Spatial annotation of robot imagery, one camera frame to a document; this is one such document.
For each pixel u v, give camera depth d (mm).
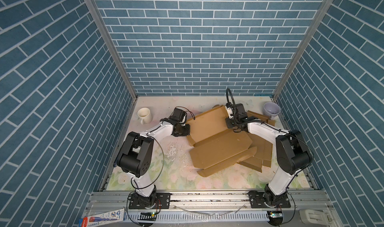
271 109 1087
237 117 761
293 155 481
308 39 864
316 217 680
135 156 474
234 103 739
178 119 749
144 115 987
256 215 706
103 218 680
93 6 738
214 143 912
